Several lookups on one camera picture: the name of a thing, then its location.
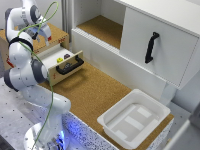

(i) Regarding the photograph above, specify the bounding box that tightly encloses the black door handle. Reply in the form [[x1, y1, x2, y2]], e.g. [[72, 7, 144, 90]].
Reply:
[[144, 31, 161, 65]]

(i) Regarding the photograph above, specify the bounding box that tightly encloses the white plastic box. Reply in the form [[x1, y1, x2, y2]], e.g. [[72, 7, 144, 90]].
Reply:
[[96, 88, 172, 150]]

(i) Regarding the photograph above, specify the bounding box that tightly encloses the white sliding door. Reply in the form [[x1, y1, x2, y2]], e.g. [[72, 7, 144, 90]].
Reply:
[[118, 6, 200, 91]]

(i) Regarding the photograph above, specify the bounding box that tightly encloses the black drawer handle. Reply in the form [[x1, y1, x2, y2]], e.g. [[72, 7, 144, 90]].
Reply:
[[55, 54, 85, 76]]

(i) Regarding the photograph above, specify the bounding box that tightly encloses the wooden drawer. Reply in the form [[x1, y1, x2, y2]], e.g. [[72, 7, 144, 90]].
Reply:
[[39, 46, 85, 87]]

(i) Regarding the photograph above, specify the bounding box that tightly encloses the wooden drawer box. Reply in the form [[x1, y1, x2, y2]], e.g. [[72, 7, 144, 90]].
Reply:
[[0, 22, 71, 72]]

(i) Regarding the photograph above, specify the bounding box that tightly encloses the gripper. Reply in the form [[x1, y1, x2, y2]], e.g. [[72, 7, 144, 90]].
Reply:
[[35, 22, 53, 42]]

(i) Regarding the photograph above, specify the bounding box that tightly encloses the white cabinet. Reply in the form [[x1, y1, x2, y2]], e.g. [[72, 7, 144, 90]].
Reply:
[[70, 0, 200, 108]]

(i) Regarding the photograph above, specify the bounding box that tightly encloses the green cable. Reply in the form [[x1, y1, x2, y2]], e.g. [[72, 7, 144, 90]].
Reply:
[[17, 0, 60, 150]]

